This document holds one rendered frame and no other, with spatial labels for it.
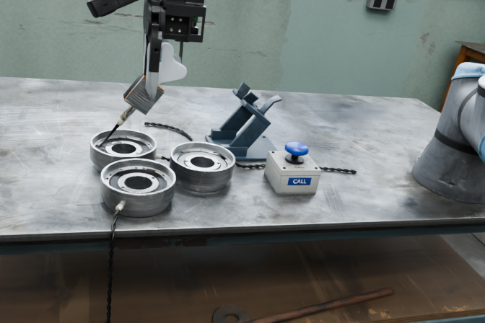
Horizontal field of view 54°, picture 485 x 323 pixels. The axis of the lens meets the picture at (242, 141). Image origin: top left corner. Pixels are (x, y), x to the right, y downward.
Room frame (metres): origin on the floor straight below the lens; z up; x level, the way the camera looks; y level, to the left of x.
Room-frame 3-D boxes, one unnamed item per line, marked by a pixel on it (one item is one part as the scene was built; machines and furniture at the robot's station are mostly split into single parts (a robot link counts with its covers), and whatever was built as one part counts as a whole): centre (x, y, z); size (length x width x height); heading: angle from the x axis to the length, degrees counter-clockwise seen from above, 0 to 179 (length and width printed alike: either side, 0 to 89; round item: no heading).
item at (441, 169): (0.83, -0.41, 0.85); 0.15 x 0.15 x 0.10
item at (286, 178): (0.72, -0.10, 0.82); 0.08 x 0.07 x 0.05; 109
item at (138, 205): (0.60, 0.14, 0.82); 0.10 x 0.10 x 0.04
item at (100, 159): (0.70, 0.19, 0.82); 0.10 x 0.10 x 0.04
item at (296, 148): (0.72, -0.09, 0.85); 0.04 x 0.04 x 0.05
